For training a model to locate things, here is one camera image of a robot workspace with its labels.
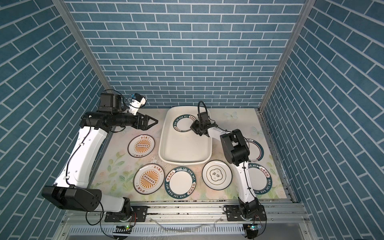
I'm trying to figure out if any green rimmed plate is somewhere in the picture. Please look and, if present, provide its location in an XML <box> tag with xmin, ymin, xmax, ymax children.
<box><xmin>164</xmin><ymin>167</ymin><xmax>197</xmax><ymax>200</ymax></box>
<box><xmin>173</xmin><ymin>114</ymin><xmax>196</xmax><ymax>133</ymax></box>
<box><xmin>246</xmin><ymin>139</ymin><xmax>264</xmax><ymax>163</ymax></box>
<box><xmin>249</xmin><ymin>163</ymin><xmax>273</xmax><ymax>195</ymax></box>

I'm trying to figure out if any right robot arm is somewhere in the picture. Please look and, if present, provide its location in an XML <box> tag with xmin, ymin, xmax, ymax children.
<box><xmin>191</xmin><ymin>112</ymin><xmax>267</xmax><ymax>221</ymax></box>

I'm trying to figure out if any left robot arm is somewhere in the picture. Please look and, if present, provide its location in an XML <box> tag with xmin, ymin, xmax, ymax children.
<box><xmin>42</xmin><ymin>90</ymin><xmax>158</xmax><ymax>222</ymax></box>

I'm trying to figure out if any white plastic bin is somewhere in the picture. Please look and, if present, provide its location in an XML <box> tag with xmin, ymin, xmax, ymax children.
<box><xmin>159</xmin><ymin>106</ymin><xmax>213</xmax><ymax>166</ymax></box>

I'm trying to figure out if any orange sunburst plate rear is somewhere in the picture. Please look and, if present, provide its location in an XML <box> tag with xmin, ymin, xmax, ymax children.
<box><xmin>128</xmin><ymin>135</ymin><xmax>155</xmax><ymax>158</ymax></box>

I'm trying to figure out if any orange sunburst plate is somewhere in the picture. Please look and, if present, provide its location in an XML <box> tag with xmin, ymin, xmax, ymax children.
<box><xmin>128</xmin><ymin>135</ymin><xmax>155</xmax><ymax>158</ymax></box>
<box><xmin>134</xmin><ymin>164</ymin><xmax>165</xmax><ymax>195</ymax></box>

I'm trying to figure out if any white plate clover motif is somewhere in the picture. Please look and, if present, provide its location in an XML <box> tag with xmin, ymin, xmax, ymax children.
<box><xmin>202</xmin><ymin>160</ymin><xmax>233</xmax><ymax>191</ymax></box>

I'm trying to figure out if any orange sunburst plate front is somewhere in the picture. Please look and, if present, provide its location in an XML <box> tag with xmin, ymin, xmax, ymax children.
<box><xmin>134</xmin><ymin>164</ymin><xmax>165</xmax><ymax>195</ymax></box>

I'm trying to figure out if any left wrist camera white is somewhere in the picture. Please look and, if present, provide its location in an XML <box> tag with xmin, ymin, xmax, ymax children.
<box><xmin>128</xmin><ymin>93</ymin><xmax>147</xmax><ymax>116</ymax></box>

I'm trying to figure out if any aluminium mounting rail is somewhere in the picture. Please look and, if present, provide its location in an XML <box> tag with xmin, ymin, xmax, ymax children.
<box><xmin>59</xmin><ymin>202</ymin><xmax>311</xmax><ymax>226</ymax></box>

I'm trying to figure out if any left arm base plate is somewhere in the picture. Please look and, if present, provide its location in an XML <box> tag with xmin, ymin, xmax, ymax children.
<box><xmin>105</xmin><ymin>206</ymin><xmax>148</xmax><ymax>224</ymax></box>

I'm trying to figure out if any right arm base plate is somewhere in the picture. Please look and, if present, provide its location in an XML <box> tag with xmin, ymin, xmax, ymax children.
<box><xmin>222</xmin><ymin>205</ymin><xmax>267</xmax><ymax>222</ymax></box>

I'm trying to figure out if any white ribbed cable duct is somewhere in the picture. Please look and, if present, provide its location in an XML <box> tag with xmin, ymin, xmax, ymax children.
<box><xmin>69</xmin><ymin>224</ymin><xmax>245</xmax><ymax>237</ymax></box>

